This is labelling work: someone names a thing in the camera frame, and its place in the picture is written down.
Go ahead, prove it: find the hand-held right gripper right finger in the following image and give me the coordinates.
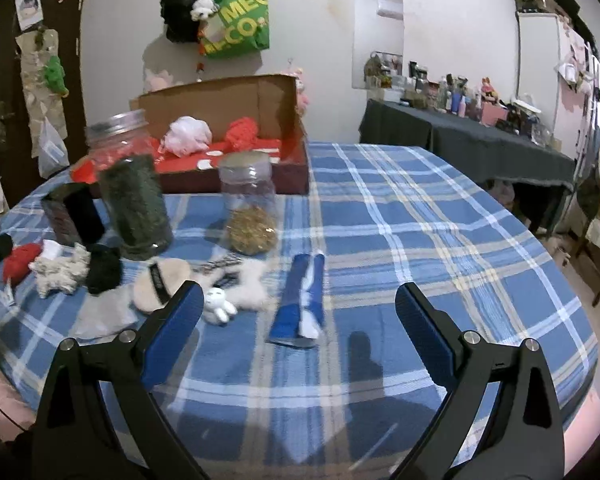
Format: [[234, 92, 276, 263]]
[[395, 282, 566, 480]]

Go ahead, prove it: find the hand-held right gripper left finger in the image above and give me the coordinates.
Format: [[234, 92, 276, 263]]
[[30, 280, 216, 480]]

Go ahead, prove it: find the dark red soft pad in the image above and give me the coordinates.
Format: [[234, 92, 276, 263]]
[[2, 243, 44, 283]]

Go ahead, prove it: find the small white plush toy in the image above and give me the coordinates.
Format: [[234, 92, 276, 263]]
[[202, 288, 238, 325]]

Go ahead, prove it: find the beige fabric scrunchie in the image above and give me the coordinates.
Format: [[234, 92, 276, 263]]
[[29, 243, 91, 300]]

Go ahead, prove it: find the beige fluffy plush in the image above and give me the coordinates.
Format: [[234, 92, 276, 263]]
[[215, 258, 276, 311]]

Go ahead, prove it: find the black fluffy pompom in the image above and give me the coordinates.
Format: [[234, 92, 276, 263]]
[[85, 244, 124, 295]]

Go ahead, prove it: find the blue and white cloth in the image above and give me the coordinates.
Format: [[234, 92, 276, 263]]
[[266, 253, 327, 349]]

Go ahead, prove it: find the cardboard box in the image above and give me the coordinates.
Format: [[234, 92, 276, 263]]
[[129, 74, 311, 196]]

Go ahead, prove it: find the beige powder puff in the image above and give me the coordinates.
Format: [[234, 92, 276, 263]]
[[132, 258, 193, 315]]

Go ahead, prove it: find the clear plastic pouch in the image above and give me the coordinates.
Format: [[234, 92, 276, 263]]
[[72, 287, 140, 338]]

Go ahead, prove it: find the blue plaid tablecloth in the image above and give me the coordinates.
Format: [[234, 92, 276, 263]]
[[0, 140, 600, 468]]

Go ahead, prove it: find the hanging plastic bag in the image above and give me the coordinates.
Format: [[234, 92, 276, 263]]
[[37, 117, 71, 178]]

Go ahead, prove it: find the large jar with metal lid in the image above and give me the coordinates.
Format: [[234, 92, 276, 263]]
[[85, 109, 175, 261]]

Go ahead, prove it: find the small clear plastic jar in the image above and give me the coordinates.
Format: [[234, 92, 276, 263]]
[[219, 152, 279, 255]]

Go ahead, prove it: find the dark wooden door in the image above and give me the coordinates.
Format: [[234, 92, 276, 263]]
[[0, 0, 88, 208]]

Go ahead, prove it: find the red printed cloth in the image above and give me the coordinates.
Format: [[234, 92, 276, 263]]
[[71, 135, 283, 183]]

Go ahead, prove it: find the torn paper hanging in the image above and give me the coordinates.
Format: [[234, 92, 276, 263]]
[[15, 27, 68, 161]]

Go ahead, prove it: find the side table with dark cloth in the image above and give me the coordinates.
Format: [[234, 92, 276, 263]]
[[359, 99, 578, 236]]

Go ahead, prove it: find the green plush toy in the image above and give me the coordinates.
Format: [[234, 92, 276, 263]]
[[44, 55, 71, 98]]

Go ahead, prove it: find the white mesh bath pouf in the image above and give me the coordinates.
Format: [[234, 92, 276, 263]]
[[159, 116, 214, 157]]

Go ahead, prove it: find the wooden chair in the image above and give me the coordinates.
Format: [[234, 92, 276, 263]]
[[572, 165, 600, 308]]

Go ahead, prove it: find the red mesh bath sponge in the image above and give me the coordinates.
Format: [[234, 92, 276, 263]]
[[223, 117, 260, 152]]

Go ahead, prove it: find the row of bottles and trinkets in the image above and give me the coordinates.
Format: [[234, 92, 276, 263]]
[[364, 52, 561, 148]]

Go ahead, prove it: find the pink pig plush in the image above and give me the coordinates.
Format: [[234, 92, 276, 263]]
[[147, 67, 181, 93]]

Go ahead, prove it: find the photo on door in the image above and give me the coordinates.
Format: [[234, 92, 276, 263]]
[[16, 0, 43, 31]]

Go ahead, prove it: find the pink plush toy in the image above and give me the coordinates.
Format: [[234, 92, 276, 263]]
[[292, 67, 312, 116]]

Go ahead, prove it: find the hanging red ornament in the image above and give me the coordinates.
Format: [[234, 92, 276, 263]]
[[195, 25, 207, 83]]

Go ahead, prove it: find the white cabinet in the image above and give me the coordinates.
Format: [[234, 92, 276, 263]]
[[516, 10, 600, 161]]

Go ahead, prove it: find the black bag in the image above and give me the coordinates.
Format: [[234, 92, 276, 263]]
[[160, 0, 211, 43]]

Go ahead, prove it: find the green tote bag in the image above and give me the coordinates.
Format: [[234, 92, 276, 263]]
[[200, 0, 272, 58]]

